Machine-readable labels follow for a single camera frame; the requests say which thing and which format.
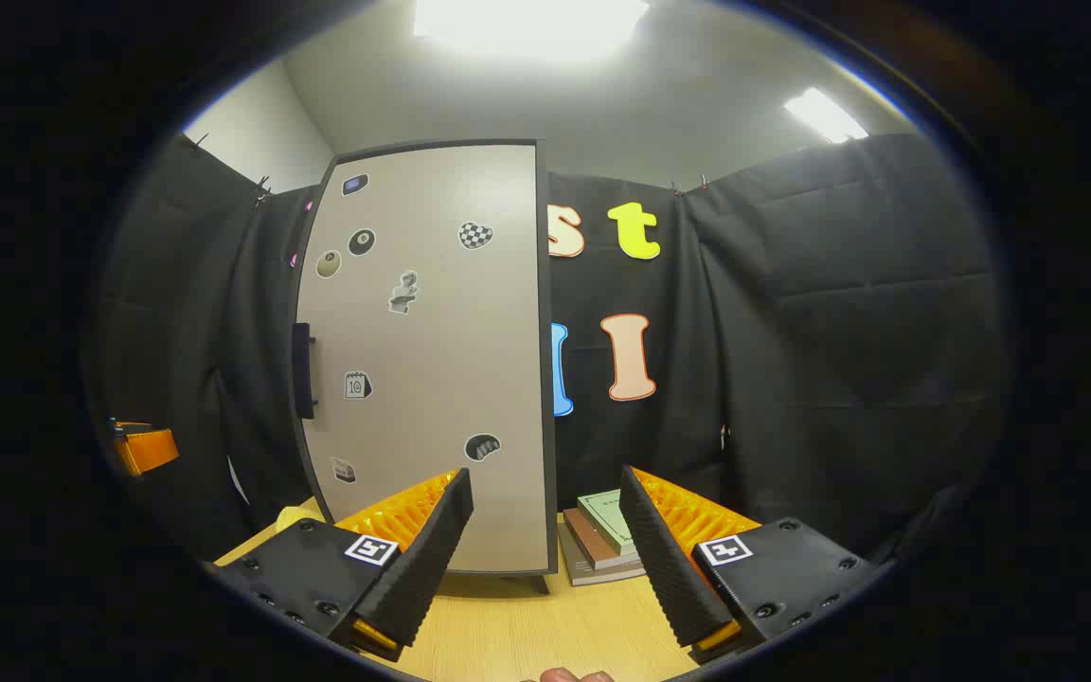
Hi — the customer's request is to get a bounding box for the dark grey cabinet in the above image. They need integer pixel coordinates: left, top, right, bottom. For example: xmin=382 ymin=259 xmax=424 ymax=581
xmin=332 ymin=138 xmax=561 ymax=596

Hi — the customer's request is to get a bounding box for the black cabinet door handle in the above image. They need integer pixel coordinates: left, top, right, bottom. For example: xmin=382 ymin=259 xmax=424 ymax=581
xmin=292 ymin=322 xmax=319 ymax=421

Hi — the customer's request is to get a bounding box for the large ceiling light panel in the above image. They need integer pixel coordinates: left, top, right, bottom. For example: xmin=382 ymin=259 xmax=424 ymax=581
xmin=413 ymin=0 xmax=651 ymax=58

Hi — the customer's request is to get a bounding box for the grey cabinet door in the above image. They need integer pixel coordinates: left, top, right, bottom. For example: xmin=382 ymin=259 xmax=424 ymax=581
xmin=295 ymin=142 xmax=551 ymax=576

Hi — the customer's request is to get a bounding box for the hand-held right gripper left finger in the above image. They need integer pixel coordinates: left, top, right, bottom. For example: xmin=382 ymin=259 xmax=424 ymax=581
xmin=209 ymin=467 xmax=475 ymax=664

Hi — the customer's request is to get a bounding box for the narrow ceiling light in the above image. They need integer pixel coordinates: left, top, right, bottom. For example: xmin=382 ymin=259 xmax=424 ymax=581
xmin=785 ymin=87 xmax=870 ymax=143

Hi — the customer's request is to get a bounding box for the black backdrop cloth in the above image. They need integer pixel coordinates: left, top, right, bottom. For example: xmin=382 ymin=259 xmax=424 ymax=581
xmin=96 ymin=131 xmax=1011 ymax=569

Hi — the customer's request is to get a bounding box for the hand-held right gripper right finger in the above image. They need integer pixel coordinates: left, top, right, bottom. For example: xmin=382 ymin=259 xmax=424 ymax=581
xmin=618 ymin=464 xmax=878 ymax=664

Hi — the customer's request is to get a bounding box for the brown book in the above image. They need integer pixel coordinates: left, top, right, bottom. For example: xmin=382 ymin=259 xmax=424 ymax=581
xmin=563 ymin=508 xmax=641 ymax=571

